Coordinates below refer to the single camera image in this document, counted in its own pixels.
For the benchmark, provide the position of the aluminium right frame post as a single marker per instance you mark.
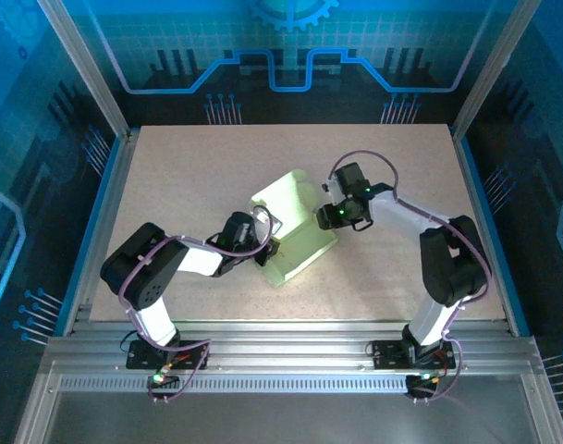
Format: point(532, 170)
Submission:
point(493, 69)

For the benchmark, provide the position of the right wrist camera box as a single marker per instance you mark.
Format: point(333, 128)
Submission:
point(333, 190)

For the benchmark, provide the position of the aluminium left side rail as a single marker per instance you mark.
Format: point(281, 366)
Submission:
point(103, 231)

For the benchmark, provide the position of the aluminium table rail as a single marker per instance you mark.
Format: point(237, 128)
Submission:
point(285, 347)

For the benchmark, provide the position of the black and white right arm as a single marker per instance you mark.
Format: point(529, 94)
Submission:
point(452, 263)

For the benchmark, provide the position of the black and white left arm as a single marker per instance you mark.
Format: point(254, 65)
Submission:
point(138, 273)

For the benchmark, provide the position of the slotted metal strip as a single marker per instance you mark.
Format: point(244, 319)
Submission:
point(285, 384)

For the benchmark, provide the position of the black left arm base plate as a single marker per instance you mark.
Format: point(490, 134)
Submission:
point(142, 358)

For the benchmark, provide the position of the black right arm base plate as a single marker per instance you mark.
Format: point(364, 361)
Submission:
point(385, 356)

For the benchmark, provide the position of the grey metal panel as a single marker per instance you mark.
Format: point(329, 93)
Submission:
point(285, 421)

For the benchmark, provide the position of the aluminium left frame post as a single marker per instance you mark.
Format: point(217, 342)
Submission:
point(84, 69)

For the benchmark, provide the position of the aluminium right side rail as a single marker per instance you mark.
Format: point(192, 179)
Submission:
point(486, 231)

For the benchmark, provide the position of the aluminium frame post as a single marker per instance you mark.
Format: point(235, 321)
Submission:
point(493, 69)
point(84, 69)

